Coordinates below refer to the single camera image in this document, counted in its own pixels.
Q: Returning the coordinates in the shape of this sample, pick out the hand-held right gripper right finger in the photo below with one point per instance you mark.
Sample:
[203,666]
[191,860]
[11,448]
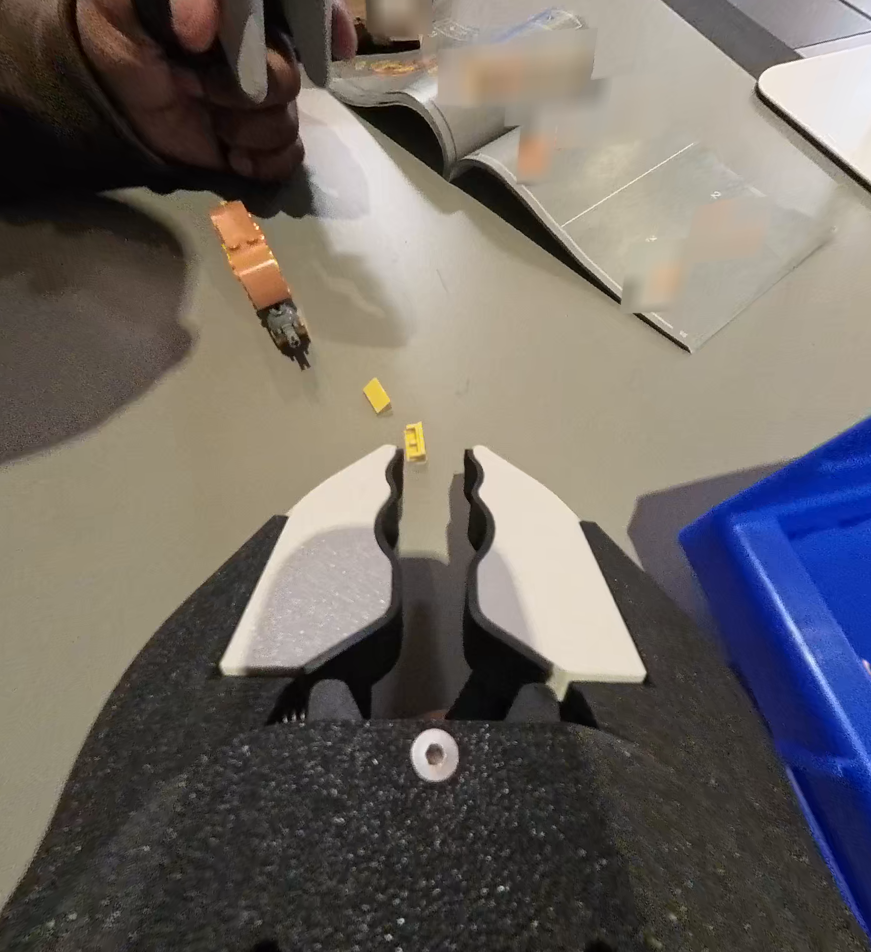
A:
[547,587]

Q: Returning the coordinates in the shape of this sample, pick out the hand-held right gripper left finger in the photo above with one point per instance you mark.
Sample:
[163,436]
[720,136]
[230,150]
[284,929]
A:
[316,587]

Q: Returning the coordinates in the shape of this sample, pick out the orange toy brick model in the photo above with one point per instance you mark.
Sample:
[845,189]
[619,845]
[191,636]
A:
[253,260]

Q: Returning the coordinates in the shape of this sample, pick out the yellow toy slope brick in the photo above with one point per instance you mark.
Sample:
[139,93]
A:
[378,394]

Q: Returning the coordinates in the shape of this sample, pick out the blue plastic bin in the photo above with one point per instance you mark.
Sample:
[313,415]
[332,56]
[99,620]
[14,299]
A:
[778,595]

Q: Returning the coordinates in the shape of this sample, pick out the person's left forearm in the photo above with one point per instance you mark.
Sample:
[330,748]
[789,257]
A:
[11,97]

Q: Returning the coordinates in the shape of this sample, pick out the white desk mat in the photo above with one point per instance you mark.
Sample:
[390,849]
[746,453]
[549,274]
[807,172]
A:
[837,104]

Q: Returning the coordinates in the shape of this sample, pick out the person's left hand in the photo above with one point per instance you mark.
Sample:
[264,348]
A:
[182,97]

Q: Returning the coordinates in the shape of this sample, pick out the open instruction booklet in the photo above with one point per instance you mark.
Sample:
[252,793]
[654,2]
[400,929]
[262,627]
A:
[599,245]

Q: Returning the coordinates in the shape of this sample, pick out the open laptop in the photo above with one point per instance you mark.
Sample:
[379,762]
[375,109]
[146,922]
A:
[778,15]

